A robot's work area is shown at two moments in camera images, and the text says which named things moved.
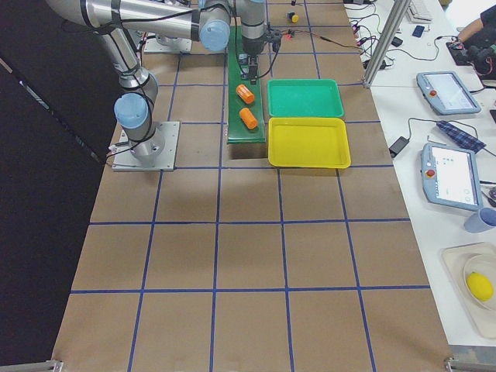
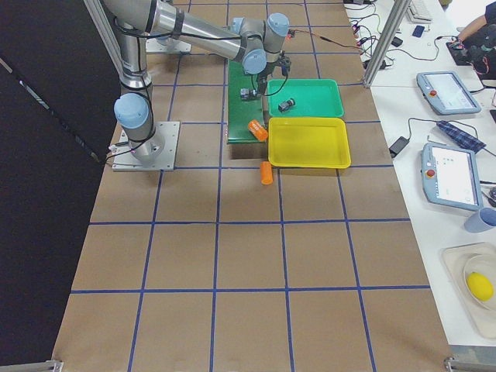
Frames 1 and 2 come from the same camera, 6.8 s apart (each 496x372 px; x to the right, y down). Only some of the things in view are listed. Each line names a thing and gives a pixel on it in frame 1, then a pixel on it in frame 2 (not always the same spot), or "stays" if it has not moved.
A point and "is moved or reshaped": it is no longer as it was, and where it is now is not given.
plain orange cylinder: x=246 y=116 -> x=266 y=177
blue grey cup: x=480 y=222 stays
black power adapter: x=397 y=146 stays
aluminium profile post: x=401 y=7 stays
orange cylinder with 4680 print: x=245 y=94 is moved or reshaped
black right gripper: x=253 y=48 -> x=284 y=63
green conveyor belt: x=238 y=75 stays
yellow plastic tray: x=308 y=142 stays
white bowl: x=485 y=265 stays
